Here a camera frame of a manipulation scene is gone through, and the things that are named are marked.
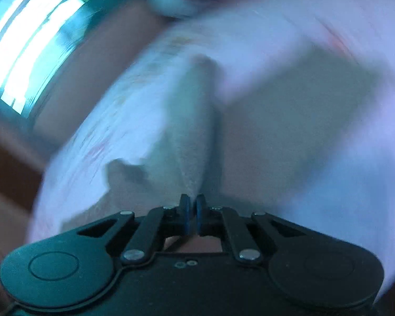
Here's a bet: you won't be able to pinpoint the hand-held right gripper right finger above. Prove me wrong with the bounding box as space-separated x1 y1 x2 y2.
195 194 308 266

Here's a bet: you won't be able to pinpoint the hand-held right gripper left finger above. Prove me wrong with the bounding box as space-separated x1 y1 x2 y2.
77 194 192 266

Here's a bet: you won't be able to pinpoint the bright window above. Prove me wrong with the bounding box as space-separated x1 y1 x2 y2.
0 0 97 117

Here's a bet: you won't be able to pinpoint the pink floral bed sheet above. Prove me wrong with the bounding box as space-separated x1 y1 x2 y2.
24 0 395 303

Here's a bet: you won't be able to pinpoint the beige pants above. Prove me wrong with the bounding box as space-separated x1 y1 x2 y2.
64 44 382 254

